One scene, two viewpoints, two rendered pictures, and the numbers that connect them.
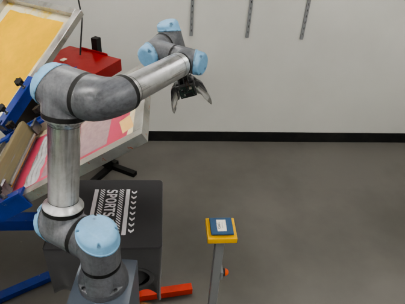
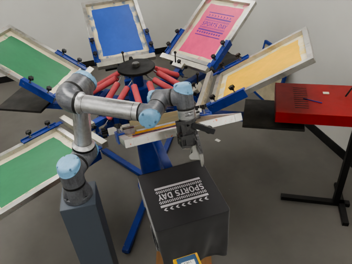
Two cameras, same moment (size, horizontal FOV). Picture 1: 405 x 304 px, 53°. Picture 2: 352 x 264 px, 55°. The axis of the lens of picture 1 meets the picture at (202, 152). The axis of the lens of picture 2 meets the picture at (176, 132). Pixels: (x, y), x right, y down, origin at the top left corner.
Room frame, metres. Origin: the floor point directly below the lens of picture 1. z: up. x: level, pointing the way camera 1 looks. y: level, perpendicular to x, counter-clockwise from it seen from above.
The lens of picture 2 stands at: (1.14, -1.08, 2.48)
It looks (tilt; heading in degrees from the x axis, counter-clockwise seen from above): 36 degrees down; 82
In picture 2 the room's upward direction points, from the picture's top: 5 degrees counter-clockwise
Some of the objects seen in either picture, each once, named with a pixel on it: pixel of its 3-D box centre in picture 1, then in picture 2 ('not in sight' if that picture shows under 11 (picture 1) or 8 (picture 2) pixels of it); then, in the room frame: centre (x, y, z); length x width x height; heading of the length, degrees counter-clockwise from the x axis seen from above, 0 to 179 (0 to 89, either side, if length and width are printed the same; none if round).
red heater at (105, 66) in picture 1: (67, 72); (316, 103); (2.52, 0.95, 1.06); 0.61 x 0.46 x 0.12; 157
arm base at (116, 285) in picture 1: (102, 270); (76, 188); (0.78, 0.27, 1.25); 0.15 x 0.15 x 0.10
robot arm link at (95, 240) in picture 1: (97, 242); (70, 170); (0.78, 0.28, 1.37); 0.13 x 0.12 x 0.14; 63
